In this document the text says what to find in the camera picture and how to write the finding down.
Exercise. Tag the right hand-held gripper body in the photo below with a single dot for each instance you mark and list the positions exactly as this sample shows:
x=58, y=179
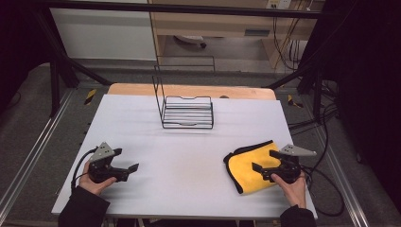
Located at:
x=288, y=167

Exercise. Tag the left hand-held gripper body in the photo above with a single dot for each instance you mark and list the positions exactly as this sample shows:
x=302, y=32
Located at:
x=101, y=164

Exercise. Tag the yellow towel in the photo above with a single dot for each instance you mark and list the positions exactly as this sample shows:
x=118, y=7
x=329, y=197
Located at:
x=246, y=167

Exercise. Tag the person's left hand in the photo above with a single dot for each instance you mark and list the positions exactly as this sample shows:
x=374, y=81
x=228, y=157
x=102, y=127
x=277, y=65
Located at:
x=94, y=186

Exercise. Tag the person's right hand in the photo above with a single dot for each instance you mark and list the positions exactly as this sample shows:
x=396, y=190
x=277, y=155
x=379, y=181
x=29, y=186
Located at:
x=293, y=190

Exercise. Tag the yellow black tape marker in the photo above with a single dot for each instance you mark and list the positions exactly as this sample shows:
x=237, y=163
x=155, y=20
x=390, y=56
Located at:
x=294, y=102
x=90, y=96

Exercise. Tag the black metal stand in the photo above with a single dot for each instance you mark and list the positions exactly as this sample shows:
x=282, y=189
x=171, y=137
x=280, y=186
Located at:
x=317, y=82
x=58, y=72

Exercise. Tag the white cabinet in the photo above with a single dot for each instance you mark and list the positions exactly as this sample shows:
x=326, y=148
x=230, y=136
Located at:
x=104, y=34

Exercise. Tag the black curtain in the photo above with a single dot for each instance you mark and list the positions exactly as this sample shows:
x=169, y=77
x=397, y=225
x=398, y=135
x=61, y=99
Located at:
x=19, y=47
x=369, y=78

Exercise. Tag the chair base with caster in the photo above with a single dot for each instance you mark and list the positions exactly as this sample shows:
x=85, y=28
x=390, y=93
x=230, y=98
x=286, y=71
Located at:
x=190, y=40

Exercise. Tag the wooden desk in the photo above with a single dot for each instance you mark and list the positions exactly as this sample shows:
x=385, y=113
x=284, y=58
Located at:
x=227, y=25

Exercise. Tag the aluminium rail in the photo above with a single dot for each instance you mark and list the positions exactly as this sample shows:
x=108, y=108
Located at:
x=340, y=176
x=34, y=156

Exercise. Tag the white wall socket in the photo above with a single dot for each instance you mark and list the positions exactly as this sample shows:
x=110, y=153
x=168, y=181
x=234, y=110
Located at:
x=278, y=3

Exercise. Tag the black frame crossbar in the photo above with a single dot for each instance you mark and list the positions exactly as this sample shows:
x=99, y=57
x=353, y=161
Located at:
x=189, y=8

